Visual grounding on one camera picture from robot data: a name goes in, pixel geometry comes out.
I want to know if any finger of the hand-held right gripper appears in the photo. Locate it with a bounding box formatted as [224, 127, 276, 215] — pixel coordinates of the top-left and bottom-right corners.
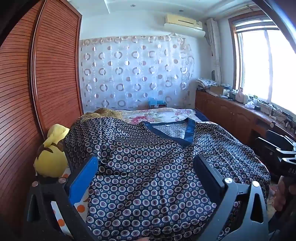
[266, 130, 296, 150]
[255, 137, 285, 160]

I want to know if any long wooden cabinet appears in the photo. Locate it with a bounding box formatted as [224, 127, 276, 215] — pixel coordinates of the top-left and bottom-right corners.
[195, 89, 296, 152]

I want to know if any floral blanket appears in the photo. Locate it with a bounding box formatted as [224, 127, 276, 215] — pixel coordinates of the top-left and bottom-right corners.
[116, 108, 197, 125]

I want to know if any yellow plush toy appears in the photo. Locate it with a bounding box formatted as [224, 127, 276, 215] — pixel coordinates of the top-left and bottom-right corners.
[33, 124, 70, 179]

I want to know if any white plastic bottle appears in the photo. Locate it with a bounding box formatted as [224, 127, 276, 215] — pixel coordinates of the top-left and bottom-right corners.
[236, 87, 246, 103]

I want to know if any white bundled window curtain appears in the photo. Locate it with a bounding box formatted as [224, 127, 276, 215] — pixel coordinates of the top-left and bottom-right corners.
[206, 18, 224, 86]

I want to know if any sheer circle-patterned curtain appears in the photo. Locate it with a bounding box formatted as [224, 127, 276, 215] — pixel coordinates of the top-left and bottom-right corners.
[79, 35, 195, 110]

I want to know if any wooden framed window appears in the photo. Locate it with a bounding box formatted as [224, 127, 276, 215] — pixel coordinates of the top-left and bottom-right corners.
[228, 10, 296, 117]

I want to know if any person's right hand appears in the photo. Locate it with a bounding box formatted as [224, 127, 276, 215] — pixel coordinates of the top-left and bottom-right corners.
[275, 176, 291, 212]

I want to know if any stack of folded cloths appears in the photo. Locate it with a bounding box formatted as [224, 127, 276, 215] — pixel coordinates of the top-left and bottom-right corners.
[196, 77, 218, 90]

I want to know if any blue box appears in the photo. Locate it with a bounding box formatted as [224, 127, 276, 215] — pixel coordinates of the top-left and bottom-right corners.
[147, 97, 167, 108]

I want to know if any cardboard box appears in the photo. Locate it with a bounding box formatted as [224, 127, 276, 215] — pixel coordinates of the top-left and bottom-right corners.
[209, 85, 226, 96]

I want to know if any cream air conditioner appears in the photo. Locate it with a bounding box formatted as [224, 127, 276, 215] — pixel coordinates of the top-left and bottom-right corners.
[165, 13, 203, 30]

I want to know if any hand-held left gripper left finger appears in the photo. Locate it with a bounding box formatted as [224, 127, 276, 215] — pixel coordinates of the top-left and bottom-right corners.
[23, 155, 102, 241]

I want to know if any dark circle-patterned shirt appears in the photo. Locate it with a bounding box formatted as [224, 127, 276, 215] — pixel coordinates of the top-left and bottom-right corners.
[63, 117, 271, 241]

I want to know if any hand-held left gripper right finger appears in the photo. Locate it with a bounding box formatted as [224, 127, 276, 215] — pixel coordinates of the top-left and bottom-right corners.
[193, 153, 270, 241]

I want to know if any brown furry cloth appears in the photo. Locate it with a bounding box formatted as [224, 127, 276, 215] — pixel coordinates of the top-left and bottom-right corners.
[80, 108, 123, 121]

